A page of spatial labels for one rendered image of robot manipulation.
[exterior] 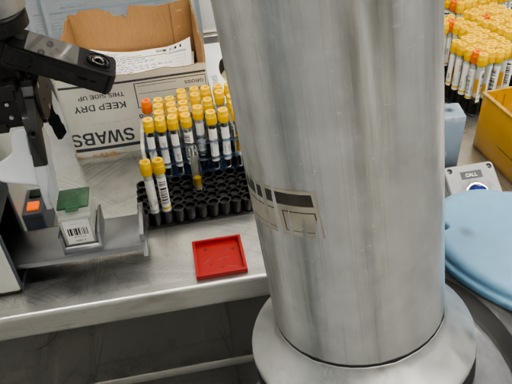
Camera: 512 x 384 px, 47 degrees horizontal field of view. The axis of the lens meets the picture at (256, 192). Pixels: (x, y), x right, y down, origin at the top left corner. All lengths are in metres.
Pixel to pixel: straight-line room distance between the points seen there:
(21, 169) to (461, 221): 0.47
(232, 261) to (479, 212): 0.45
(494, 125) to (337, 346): 0.74
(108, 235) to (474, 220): 0.53
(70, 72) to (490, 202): 0.43
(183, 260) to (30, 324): 0.21
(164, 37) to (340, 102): 1.04
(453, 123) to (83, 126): 0.58
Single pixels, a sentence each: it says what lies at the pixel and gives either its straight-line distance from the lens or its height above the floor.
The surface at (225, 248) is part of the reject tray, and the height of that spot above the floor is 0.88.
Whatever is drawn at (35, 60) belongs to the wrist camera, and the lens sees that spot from 0.65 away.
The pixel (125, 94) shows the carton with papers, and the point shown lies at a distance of 0.97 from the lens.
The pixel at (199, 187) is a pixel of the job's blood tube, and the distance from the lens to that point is 0.87.
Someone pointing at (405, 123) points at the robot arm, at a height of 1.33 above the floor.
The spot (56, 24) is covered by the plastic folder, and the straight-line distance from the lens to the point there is 1.27.
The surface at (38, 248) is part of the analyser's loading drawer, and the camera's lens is 0.83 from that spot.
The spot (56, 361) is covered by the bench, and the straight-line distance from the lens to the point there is 1.54.
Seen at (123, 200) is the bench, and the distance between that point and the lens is 0.93.
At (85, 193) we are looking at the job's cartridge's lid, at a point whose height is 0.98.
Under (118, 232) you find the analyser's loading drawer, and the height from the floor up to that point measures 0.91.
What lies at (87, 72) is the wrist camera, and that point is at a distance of 0.65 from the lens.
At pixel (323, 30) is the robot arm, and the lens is 0.19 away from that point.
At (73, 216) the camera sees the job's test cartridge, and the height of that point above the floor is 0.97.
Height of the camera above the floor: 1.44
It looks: 39 degrees down
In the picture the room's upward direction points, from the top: 4 degrees counter-clockwise
